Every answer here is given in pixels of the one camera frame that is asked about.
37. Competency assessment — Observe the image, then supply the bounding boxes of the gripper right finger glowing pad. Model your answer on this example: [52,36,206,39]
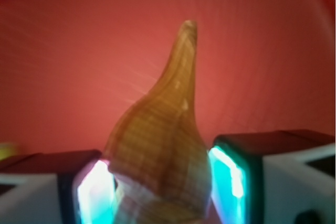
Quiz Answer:
[207,129,336,224]

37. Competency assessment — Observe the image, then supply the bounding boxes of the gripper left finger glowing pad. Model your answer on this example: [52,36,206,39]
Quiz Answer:
[0,150,118,224]

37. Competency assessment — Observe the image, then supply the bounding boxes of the brown sea shell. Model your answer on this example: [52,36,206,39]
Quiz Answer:
[103,20,212,223]

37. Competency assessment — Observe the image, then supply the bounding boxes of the red plastic tray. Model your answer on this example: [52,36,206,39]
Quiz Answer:
[1,0,335,153]

